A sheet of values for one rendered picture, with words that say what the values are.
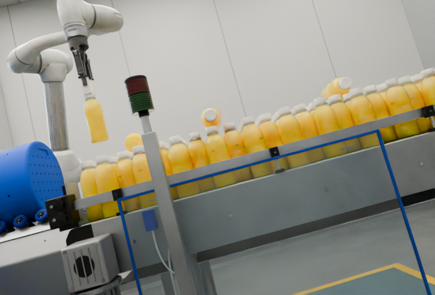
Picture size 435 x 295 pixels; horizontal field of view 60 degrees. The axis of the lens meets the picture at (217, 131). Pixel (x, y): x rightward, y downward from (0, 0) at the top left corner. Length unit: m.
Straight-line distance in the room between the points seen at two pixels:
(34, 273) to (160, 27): 3.52
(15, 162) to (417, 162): 1.29
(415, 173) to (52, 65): 1.75
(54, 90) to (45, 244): 1.02
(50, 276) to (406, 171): 1.18
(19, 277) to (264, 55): 3.62
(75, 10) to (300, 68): 3.25
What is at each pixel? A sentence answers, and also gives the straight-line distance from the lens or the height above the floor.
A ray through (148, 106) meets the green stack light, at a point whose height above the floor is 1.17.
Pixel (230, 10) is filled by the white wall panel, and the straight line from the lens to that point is 4.62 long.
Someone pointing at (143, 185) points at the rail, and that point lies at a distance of 1.20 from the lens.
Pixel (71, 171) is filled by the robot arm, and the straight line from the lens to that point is 2.20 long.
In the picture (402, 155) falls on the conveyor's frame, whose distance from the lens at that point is 1.28.
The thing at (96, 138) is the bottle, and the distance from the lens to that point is 1.53.
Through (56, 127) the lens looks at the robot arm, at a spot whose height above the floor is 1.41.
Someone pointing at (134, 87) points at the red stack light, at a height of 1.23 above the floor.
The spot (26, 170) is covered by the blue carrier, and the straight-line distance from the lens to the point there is 1.40.
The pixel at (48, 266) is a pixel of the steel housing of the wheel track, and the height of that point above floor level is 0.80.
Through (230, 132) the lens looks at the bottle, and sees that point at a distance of 1.24.
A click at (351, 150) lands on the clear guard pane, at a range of 1.17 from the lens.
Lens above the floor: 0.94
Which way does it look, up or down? 6 degrees up
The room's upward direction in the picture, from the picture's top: 15 degrees counter-clockwise
